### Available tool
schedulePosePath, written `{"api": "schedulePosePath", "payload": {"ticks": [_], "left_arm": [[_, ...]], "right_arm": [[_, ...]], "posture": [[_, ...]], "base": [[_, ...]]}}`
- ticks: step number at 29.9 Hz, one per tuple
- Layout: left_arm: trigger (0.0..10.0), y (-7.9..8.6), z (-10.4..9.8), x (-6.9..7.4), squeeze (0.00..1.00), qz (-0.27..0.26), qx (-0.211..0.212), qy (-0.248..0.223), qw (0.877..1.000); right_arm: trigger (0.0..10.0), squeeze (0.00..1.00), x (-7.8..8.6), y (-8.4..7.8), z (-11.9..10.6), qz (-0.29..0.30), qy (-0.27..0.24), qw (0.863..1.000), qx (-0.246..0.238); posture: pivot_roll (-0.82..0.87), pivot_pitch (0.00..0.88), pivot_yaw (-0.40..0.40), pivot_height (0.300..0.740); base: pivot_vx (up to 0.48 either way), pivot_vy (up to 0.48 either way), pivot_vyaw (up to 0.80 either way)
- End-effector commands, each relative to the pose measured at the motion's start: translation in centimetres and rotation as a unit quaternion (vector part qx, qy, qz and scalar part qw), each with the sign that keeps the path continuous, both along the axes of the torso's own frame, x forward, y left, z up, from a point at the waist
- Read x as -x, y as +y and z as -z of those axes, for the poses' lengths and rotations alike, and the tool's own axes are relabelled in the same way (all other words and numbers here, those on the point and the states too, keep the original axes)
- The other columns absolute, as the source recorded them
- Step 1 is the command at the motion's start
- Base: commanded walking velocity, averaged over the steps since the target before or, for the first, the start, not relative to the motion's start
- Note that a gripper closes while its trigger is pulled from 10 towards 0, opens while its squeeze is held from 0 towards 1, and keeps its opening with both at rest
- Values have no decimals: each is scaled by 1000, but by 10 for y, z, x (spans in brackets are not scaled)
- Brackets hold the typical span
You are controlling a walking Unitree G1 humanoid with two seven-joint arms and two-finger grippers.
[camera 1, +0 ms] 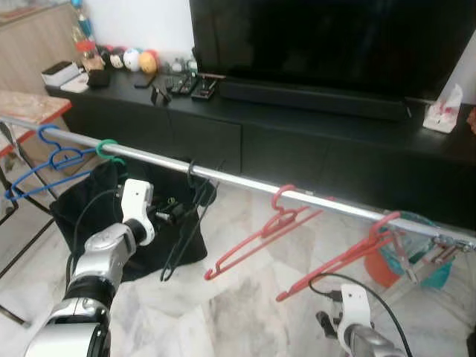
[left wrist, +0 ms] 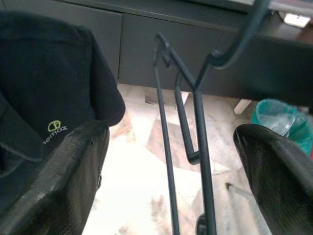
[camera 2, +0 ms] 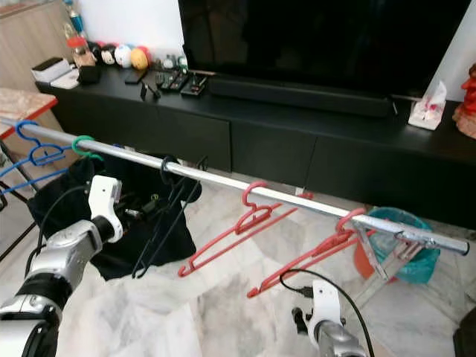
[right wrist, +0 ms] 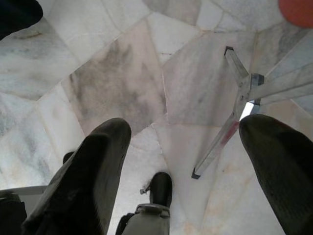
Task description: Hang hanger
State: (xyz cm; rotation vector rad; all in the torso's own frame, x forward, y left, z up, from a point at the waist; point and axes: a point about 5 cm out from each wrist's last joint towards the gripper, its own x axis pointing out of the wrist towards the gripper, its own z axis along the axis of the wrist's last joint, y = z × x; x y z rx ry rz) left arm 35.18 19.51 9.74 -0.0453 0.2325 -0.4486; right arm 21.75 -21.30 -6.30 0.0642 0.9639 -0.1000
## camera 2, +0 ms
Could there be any black plastic hanger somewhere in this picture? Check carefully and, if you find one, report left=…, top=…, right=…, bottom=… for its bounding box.
left=132, top=155, right=208, bottom=280

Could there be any green plastic hanger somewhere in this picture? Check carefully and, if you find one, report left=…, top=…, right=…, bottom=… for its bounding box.
left=72, top=135, right=105, bottom=161

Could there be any red plastic hanger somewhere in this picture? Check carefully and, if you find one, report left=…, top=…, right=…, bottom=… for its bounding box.
left=247, top=207, right=376, bottom=298
left=178, top=181, right=315, bottom=277

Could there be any blue plastic hanger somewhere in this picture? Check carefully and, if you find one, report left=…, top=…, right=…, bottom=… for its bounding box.
left=0, top=119, right=94, bottom=196

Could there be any black T-shirt green print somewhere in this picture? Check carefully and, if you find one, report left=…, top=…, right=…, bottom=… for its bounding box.
left=28, top=155, right=203, bottom=282

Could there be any silver clothes rack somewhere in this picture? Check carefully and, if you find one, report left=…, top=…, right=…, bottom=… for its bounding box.
left=0, top=115, right=471, bottom=298

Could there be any black remote control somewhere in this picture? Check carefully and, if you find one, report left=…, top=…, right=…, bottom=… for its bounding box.
left=158, top=71, right=177, bottom=90
left=182, top=73, right=210, bottom=97
left=173, top=71, right=190, bottom=91

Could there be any black phone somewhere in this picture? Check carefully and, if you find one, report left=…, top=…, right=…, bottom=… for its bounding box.
left=125, top=69, right=149, bottom=84

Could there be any orange bin with teal bag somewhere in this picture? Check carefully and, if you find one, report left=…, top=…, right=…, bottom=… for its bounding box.
left=355, top=207, right=441, bottom=285

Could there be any small black box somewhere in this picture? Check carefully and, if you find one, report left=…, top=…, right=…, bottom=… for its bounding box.
left=78, top=65, right=101, bottom=85

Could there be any yellow plush ball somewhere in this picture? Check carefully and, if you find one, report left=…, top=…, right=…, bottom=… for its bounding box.
left=130, top=46, right=151, bottom=71

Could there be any dark grey fabric sofa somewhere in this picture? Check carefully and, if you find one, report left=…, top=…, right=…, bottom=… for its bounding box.
left=454, top=306, right=476, bottom=357

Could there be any white flat box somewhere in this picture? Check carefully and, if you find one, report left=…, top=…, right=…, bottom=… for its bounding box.
left=31, top=57, right=74, bottom=83

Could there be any black television console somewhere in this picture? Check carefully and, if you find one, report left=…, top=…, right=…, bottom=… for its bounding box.
left=37, top=63, right=476, bottom=228

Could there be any black soundbar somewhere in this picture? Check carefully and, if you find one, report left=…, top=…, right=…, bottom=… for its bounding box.
left=207, top=73, right=396, bottom=118

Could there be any blue bottle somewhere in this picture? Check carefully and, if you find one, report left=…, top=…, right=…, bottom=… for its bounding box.
left=65, top=0, right=83, bottom=34

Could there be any light wooden cabinet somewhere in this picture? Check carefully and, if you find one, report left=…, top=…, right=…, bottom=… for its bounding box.
left=0, top=0, right=79, bottom=90

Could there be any black flat television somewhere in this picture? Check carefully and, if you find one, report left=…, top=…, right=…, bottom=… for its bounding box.
left=178, top=0, right=475, bottom=99

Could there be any red laughing Buddha statue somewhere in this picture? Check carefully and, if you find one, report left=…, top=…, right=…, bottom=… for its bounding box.
left=454, top=63, right=476, bottom=141

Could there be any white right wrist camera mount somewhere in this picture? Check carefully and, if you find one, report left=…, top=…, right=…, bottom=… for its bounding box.
left=311, top=279, right=341, bottom=347

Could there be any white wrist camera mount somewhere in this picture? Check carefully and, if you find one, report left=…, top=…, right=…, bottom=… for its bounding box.
left=311, top=279, right=341, bottom=347
left=88, top=176, right=123, bottom=242

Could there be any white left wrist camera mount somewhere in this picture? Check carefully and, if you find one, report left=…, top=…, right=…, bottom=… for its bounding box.
left=88, top=176, right=123, bottom=242

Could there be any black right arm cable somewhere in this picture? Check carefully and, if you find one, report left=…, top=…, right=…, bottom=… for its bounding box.
left=279, top=268, right=376, bottom=357

